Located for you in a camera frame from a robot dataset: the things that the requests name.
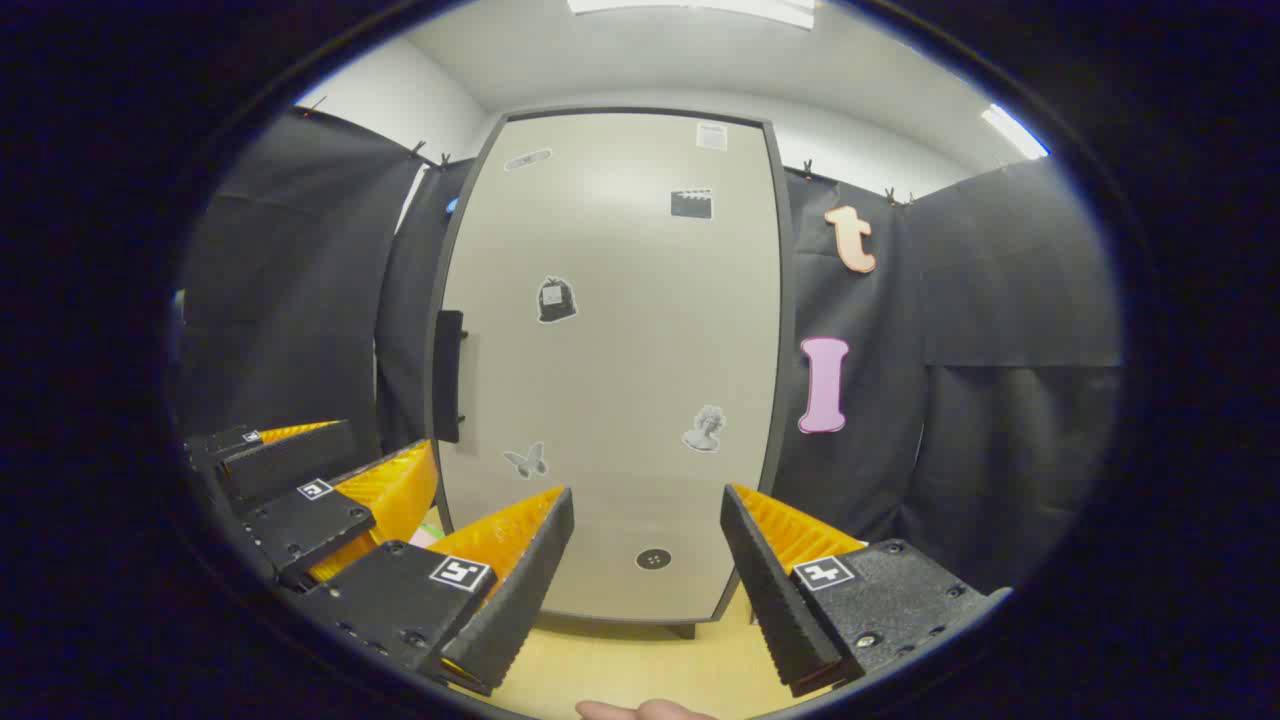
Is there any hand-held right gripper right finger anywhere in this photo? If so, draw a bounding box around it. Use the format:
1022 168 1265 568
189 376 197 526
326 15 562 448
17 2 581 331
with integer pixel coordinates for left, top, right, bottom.
720 484 1011 699

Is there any black backdrop cloth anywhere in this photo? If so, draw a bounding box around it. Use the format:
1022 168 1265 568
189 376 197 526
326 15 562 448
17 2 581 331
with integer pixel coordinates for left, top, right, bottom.
175 105 1126 596

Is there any black door handle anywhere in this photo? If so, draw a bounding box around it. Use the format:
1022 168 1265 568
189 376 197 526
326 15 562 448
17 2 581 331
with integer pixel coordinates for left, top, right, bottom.
432 310 466 444

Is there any grey cabinet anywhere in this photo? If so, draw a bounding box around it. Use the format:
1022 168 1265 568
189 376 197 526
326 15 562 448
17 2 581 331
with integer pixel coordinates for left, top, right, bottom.
425 105 799 641

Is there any ceiling light panel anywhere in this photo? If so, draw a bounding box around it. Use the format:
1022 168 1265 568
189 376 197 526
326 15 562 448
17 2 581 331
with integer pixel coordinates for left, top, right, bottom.
980 103 1049 161
568 0 816 29

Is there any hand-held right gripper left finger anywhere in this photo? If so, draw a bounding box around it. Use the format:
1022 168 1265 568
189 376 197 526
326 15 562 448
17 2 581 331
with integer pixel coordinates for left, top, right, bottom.
295 486 577 698

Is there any beige cabinet door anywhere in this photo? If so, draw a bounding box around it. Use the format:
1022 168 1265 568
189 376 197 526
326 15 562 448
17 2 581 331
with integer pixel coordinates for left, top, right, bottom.
428 110 796 626

